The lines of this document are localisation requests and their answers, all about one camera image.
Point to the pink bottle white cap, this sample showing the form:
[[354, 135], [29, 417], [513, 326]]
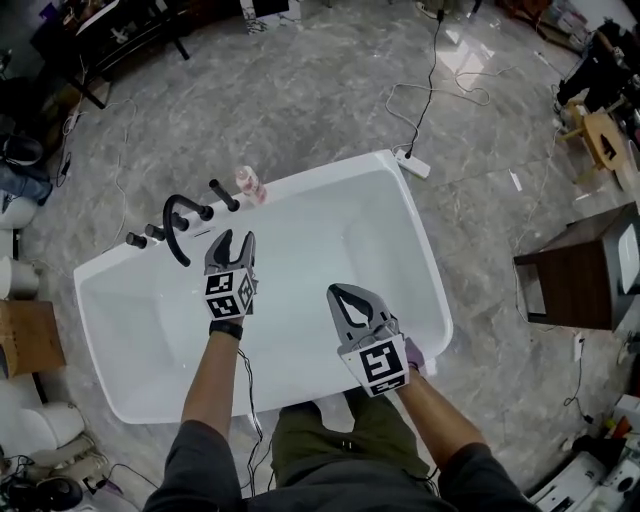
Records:
[[251, 185]]

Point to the person's right forearm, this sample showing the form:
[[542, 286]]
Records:
[[435, 420]]

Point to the white boxy appliance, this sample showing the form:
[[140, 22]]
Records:
[[590, 485]]

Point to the white marbled cabinet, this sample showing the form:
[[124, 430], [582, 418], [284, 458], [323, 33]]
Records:
[[272, 12]]

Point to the dark wooden vanity cabinet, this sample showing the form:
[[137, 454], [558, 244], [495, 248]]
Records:
[[570, 280]]

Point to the cardboard box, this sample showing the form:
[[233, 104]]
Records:
[[30, 340]]

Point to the black round headset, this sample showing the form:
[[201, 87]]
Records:
[[57, 494]]

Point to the person's left forearm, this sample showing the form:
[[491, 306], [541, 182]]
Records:
[[212, 380]]

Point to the person's olive trousers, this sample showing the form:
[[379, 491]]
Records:
[[350, 435]]

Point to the white sink basin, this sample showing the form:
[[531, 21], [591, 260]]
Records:
[[630, 260]]

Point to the black wristwatch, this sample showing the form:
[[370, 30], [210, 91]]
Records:
[[226, 329]]

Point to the black shower wand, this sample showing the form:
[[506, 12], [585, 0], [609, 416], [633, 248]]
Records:
[[225, 195]]

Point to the person's grey shirt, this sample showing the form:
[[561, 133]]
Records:
[[200, 475]]

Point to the white bathtub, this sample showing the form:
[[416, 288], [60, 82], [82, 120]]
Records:
[[310, 260]]

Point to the small white power strip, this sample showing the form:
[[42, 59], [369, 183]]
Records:
[[578, 346]]

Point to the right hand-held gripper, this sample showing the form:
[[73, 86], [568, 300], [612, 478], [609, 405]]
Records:
[[380, 362]]

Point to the light wooden stool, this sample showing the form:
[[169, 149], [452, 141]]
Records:
[[597, 135]]

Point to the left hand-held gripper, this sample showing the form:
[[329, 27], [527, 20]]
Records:
[[230, 295]]

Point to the purple bottle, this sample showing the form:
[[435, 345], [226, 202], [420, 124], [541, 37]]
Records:
[[415, 356]]

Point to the black curved faucet spout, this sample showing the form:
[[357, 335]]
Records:
[[170, 235]]

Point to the black desk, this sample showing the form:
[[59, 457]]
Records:
[[115, 40]]

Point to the black faucet knob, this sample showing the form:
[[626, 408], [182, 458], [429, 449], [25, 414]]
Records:
[[180, 222], [154, 232], [136, 240]]

